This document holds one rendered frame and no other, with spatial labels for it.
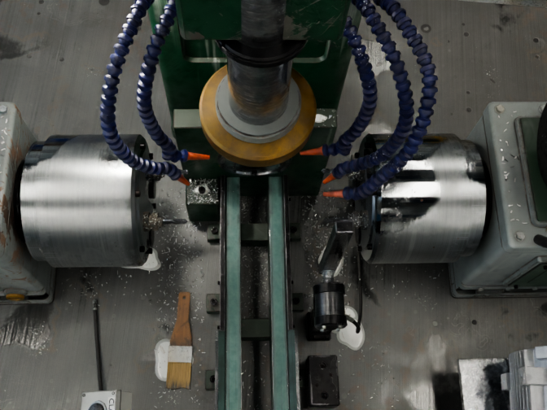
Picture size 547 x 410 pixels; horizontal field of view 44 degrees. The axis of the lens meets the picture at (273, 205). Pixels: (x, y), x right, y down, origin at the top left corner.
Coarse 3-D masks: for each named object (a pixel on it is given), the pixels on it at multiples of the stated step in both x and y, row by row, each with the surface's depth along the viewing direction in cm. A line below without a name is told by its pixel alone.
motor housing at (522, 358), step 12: (516, 360) 123; (528, 360) 120; (540, 360) 119; (516, 372) 122; (516, 384) 121; (516, 396) 122; (528, 396) 118; (540, 396) 117; (516, 408) 121; (528, 408) 117; (540, 408) 116
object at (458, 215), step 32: (416, 160) 121; (448, 160) 121; (480, 160) 123; (384, 192) 119; (416, 192) 119; (448, 192) 119; (480, 192) 121; (384, 224) 120; (416, 224) 120; (448, 224) 120; (480, 224) 122; (384, 256) 125; (416, 256) 125; (448, 256) 126
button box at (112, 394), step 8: (88, 392) 115; (96, 392) 114; (104, 392) 114; (112, 392) 113; (120, 392) 114; (128, 392) 116; (88, 400) 114; (96, 400) 114; (104, 400) 113; (112, 400) 113; (120, 400) 114; (128, 400) 116; (88, 408) 114; (104, 408) 113; (112, 408) 112; (120, 408) 114; (128, 408) 115
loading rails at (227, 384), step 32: (224, 192) 143; (224, 224) 140; (256, 224) 149; (288, 224) 141; (224, 256) 138; (288, 256) 138; (224, 288) 135; (288, 288) 136; (224, 320) 133; (256, 320) 142; (288, 320) 134; (224, 352) 131; (288, 352) 132; (224, 384) 129; (288, 384) 132
